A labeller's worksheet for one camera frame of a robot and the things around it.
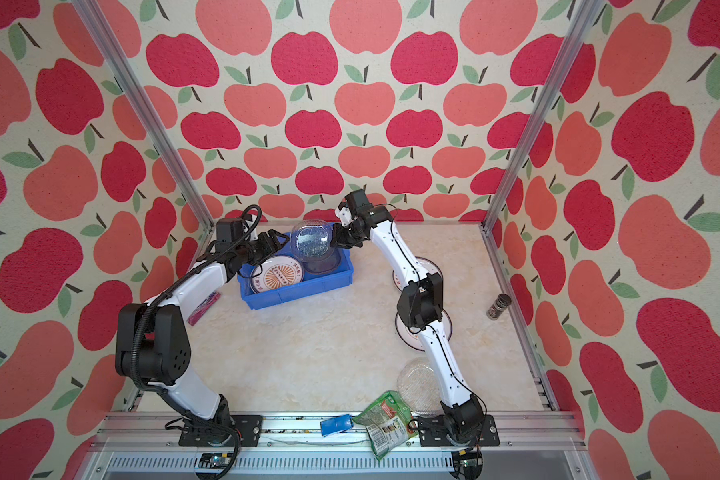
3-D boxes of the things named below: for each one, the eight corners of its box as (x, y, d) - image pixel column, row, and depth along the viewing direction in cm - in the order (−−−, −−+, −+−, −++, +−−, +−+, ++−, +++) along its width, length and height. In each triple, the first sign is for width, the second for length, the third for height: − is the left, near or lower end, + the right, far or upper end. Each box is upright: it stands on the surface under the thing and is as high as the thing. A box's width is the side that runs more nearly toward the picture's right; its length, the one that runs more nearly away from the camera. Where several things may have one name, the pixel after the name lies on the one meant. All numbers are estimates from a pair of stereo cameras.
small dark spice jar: (488, 322, 96) (500, 304, 87) (484, 311, 99) (496, 293, 90) (499, 322, 96) (513, 304, 88) (495, 311, 99) (509, 293, 90)
